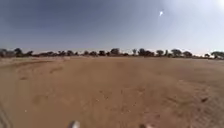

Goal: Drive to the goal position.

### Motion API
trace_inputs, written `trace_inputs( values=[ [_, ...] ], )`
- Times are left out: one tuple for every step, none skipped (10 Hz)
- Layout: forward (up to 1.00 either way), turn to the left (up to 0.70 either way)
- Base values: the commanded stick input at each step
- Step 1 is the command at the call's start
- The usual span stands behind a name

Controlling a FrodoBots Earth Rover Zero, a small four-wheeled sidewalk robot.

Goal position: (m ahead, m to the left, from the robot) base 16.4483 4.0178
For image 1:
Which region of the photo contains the row of trees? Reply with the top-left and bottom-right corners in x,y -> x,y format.
0,47 -> 224,60

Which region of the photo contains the robot's own part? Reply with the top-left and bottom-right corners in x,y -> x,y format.
68,120 -> 81,128
139,123 -> 154,128

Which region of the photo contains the brown sandy dirt ground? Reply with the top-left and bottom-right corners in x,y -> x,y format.
0,55 -> 224,128

